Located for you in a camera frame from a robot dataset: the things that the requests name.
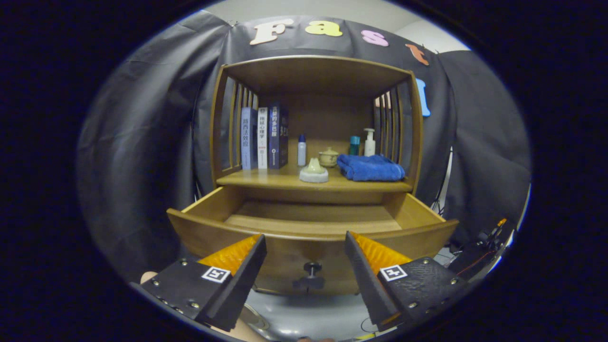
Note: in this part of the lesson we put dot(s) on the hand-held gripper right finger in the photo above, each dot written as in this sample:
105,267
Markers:
366,285

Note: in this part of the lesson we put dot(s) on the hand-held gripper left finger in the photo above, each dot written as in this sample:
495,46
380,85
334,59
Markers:
240,289

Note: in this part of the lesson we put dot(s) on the wooden drawer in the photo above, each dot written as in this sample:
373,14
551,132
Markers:
304,247

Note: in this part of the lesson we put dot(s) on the pale green round scrub brush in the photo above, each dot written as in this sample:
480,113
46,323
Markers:
313,173

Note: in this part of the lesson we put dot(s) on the wooden countertop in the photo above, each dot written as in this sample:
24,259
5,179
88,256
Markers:
275,179

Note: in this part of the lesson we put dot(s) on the wooden cabinet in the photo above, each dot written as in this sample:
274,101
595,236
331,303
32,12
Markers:
327,118

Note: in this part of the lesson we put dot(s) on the black tripod stand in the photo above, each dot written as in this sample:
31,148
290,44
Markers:
439,197

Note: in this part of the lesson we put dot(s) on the blue folded towel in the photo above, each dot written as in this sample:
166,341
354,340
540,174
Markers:
370,168

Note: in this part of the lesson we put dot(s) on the black equipment with orange part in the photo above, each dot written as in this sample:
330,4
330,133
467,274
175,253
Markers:
484,240

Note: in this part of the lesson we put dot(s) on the cream ceramic lidded teacup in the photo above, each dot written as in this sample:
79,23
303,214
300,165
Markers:
328,158

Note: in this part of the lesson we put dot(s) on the white pump bottle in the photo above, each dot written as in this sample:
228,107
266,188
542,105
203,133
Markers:
369,147

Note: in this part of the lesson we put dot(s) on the teal bottle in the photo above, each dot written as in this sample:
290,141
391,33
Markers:
355,146

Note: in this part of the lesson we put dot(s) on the white bottle with blue cap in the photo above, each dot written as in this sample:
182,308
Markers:
301,153

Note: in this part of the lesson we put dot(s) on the light blue book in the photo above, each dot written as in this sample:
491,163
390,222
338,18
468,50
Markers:
248,140

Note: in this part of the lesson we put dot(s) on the white book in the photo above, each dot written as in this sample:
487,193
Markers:
262,140

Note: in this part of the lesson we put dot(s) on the dark blue book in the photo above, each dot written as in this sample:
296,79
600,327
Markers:
276,137

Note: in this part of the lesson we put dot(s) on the black backdrop cloth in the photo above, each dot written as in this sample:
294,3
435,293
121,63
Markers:
142,142

